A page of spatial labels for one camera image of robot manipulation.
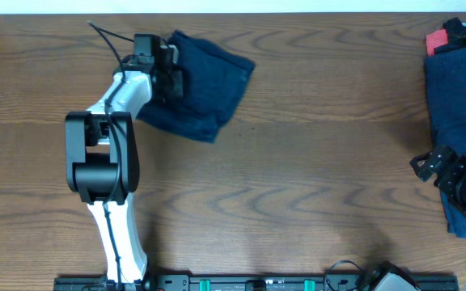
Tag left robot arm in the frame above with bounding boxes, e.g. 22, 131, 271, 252
65, 33, 182, 290

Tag navy blue folded garment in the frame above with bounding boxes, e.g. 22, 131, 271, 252
424, 42, 466, 240

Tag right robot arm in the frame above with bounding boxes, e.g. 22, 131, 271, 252
355, 145, 466, 291

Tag black cloth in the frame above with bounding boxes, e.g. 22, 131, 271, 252
434, 18, 466, 54

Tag navy blue shorts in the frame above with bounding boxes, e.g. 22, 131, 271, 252
138, 31, 256, 143

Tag red cloth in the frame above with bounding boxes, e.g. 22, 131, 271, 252
426, 29, 448, 57

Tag black aluminium mounting rail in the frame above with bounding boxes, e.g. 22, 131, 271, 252
53, 274, 460, 291

